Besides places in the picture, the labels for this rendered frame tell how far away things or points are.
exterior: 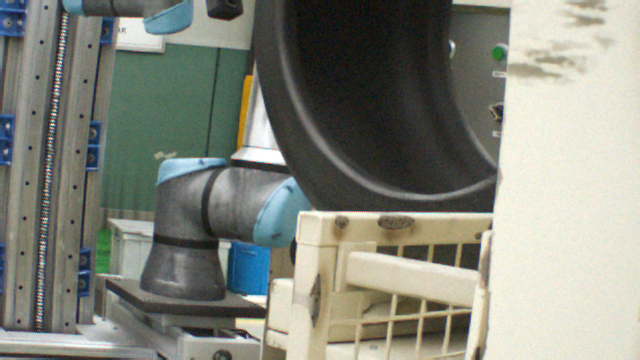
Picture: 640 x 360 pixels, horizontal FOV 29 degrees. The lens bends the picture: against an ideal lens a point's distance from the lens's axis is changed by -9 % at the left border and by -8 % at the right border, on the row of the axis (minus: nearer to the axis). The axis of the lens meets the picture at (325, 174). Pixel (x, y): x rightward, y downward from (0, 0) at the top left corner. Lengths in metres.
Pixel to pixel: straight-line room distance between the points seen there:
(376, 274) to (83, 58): 1.50
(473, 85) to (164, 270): 0.60
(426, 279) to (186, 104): 9.04
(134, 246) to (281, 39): 5.44
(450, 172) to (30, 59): 0.84
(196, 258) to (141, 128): 7.46
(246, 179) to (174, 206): 0.14
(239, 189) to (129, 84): 7.48
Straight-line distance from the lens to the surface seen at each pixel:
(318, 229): 0.73
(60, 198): 2.21
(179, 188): 2.17
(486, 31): 2.21
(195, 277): 2.17
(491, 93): 2.20
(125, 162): 9.60
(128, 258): 6.86
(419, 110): 1.66
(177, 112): 9.71
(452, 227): 0.82
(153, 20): 1.84
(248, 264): 7.10
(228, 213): 2.12
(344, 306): 1.43
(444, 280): 0.70
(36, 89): 2.17
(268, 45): 1.46
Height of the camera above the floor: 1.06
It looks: 3 degrees down
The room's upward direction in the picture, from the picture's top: 6 degrees clockwise
